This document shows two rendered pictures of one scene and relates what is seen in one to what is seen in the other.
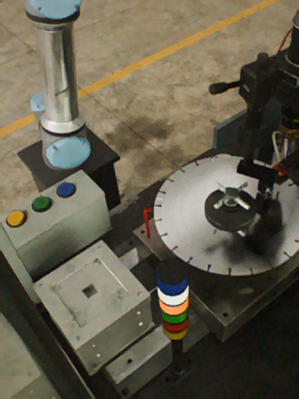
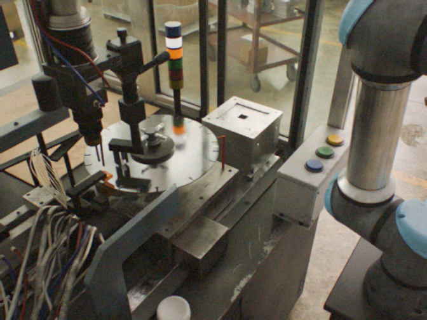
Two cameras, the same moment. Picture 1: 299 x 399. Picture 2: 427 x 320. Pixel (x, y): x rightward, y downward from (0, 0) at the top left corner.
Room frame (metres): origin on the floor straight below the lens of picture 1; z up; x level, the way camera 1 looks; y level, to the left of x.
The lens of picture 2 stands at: (1.40, -0.36, 1.54)
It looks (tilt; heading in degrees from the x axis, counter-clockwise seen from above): 37 degrees down; 157
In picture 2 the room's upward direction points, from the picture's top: straight up
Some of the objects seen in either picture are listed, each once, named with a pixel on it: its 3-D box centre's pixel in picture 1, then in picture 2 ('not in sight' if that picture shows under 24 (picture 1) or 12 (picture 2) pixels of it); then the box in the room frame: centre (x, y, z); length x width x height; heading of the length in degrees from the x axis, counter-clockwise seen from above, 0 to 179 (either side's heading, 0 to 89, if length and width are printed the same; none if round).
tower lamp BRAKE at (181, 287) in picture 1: (172, 275); (173, 29); (0.31, -0.02, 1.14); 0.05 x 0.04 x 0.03; 32
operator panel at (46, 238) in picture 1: (52, 226); (315, 173); (0.69, 0.25, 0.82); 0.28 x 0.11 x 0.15; 122
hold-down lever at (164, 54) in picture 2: (234, 89); (147, 60); (0.64, -0.18, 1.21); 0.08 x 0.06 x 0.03; 122
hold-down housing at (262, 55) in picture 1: (255, 103); (128, 79); (0.63, -0.22, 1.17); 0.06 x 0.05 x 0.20; 113
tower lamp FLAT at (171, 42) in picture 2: (173, 287); (173, 40); (0.31, -0.02, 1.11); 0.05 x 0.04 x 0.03; 32
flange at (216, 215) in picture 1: (230, 205); (152, 144); (0.57, -0.18, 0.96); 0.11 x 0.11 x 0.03
